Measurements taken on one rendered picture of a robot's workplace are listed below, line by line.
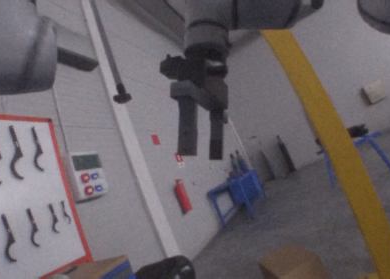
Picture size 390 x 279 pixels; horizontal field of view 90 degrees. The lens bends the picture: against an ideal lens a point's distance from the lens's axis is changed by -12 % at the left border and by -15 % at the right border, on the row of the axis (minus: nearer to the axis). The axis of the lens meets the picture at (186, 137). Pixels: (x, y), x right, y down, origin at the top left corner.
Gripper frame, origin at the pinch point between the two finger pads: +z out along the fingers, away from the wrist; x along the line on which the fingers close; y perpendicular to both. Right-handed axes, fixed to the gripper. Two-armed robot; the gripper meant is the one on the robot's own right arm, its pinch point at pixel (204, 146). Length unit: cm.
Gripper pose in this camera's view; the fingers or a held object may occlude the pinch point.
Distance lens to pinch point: 38.7
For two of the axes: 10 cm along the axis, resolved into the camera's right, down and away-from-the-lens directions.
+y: 9.0, -0.2, -4.4
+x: 4.4, 1.4, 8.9
